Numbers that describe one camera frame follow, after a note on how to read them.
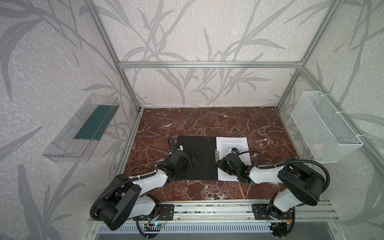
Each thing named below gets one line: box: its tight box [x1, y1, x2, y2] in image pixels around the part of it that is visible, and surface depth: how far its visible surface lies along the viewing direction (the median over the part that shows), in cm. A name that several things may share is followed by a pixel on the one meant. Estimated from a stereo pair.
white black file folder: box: [177, 136, 218, 181], surface depth 101 cm
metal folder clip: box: [214, 149, 220, 165], surface depth 95 cm
